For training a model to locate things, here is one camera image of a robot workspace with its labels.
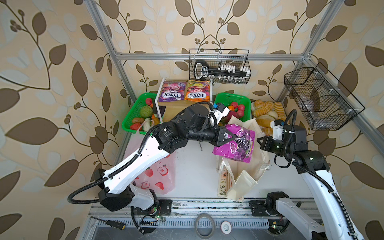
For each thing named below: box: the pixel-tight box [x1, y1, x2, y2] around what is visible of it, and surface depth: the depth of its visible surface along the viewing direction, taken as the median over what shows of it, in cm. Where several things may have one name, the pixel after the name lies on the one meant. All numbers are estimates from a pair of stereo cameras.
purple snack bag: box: [212, 124, 256, 164], surface depth 55 cm
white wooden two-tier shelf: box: [155, 77, 213, 124], surface depth 80 cm
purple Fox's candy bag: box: [158, 81, 187, 103], surface depth 80 cm
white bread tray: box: [251, 100, 289, 136], surface depth 114 cm
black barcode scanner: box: [194, 60, 211, 80], surface depth 85 cm
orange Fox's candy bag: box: [184, 80, 210, 102], surface depth 80 cm
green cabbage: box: [140, 105, 153, 119], surface depth 107 cm
